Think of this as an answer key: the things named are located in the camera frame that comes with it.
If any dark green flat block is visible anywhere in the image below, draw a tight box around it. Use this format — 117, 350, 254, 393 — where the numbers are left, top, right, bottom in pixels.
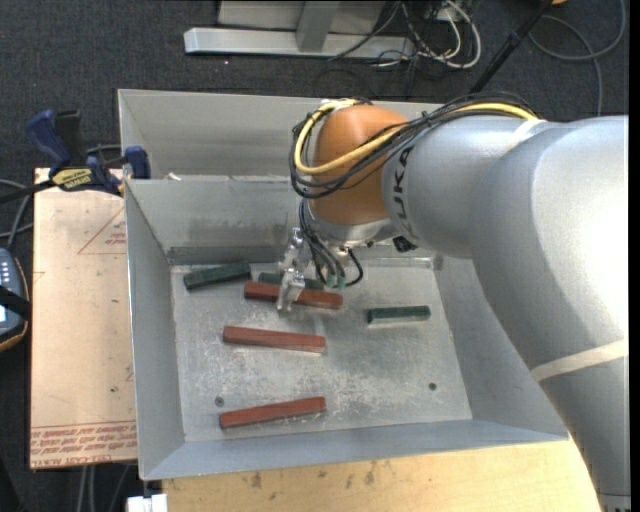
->
182, 261, 253, 292
366, 305, 433, 326
257, 271, 327, 292

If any red-brown flat block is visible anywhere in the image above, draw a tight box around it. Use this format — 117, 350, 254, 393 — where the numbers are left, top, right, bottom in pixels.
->
221, 325, 328, 355
243, 280, 345, 312
218, 396, 328, 431

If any grey metal bin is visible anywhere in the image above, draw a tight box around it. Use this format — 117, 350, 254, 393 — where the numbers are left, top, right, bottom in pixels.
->
117, 88, 571, 482

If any brown cardboard board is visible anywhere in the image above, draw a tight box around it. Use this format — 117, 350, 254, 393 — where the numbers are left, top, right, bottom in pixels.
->
29, 167, 139, 471

